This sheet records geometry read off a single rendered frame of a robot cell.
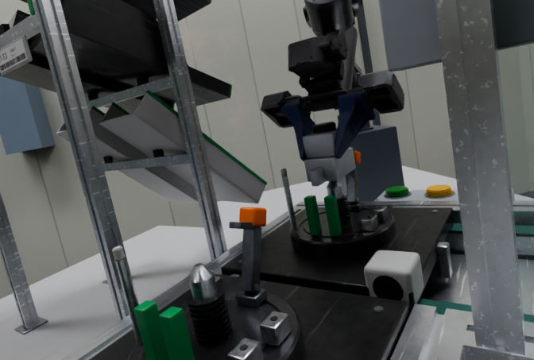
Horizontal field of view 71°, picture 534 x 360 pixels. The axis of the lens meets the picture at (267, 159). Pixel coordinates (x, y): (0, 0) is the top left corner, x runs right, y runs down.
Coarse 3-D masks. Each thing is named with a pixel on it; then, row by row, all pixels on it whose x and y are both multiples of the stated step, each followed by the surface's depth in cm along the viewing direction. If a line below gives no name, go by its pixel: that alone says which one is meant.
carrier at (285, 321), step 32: (128, 288) 30; (192, 288) 29; (224, 288) 42; (288, 288) 39; (160, 320) 25; (192, 320) 29; (224, 320) 29; (256, 320) 31; (288, 320) 28; (320, 320) 33; (352, 320) 32; (384, 320) 31; (128, 352) 33; (160, 352) 27; (192, 352) 26; (224, 352) 28; (256, 352) 25; (288, 352) 26; (320, 352) 29; (352, 352) 28; (384, 352) 27
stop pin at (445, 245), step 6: (438, 246) 43; (444, 246) 43; (438, 252) 43; (444, 252) 43; (450, 252) 44; (438, 258) 44; (444, 258) 43; (450, 258) 43; (444, 264) 43; (450, 264) 43; (444, 270) 43; (450, 270) 43; (444, 276) 44; (450, 276) 43
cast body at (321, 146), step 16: (320, 128) 47; (336, 128) 49; (304, 144) 48; (320, 144) 47; (304, 160) 48; (320, 160) 47; (336, 160) 46; (352, 160) 50; (320, 176) 46; (336, 176) 46
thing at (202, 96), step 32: (64, 0) 47; (96, 0) 49; (96, 32) 49; (128, 32) 52; (160, 32) 56; (96, 64) 57; (128, 64) 55; (160, 64) 56; (160, 96) 69; (224, 96) 64
